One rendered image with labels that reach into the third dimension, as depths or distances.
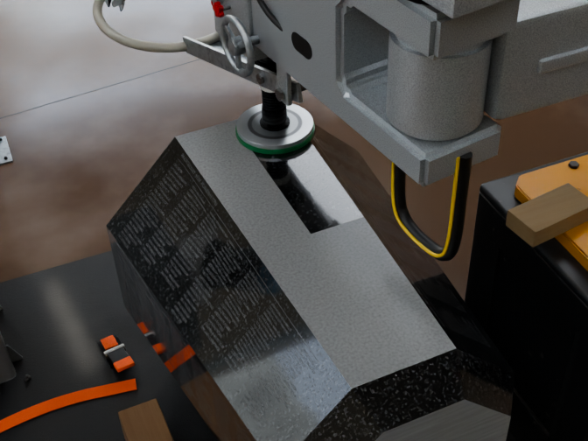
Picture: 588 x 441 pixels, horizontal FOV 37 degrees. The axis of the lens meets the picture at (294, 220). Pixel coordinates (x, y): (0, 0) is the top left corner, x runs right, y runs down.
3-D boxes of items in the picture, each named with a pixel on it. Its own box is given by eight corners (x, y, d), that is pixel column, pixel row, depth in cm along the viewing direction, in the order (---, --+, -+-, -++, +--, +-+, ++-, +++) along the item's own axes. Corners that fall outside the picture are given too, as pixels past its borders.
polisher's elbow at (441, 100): (450, 80, 185) (458, -6, 173) (501, 129, 172) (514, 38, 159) (368, 103, 180) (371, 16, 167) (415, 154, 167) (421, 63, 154)
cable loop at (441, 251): (460, 273, 192) (475, 155, 171) (448, 279, 190) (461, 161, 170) (397, 215, 207) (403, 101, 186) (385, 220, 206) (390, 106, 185)
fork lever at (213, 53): (353, 83, 219) (351, 64, 216) (286, 108, 212) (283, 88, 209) (231, 38, 274) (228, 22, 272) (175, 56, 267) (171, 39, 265)
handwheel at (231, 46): (285, 76, 212) (283, 19, 202) (248, 89, 208) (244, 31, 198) (255, 50, 222) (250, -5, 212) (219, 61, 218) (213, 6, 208)
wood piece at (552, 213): (565, 197, 229) (568, 182, 226) (593, 218, 222) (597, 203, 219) (505, 225, 221) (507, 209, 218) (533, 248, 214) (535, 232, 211)
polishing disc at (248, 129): (304, 153, 236) (304, 149, 235) (227, 144, 240) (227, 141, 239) (319, 108, 252) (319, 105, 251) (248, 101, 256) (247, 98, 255)
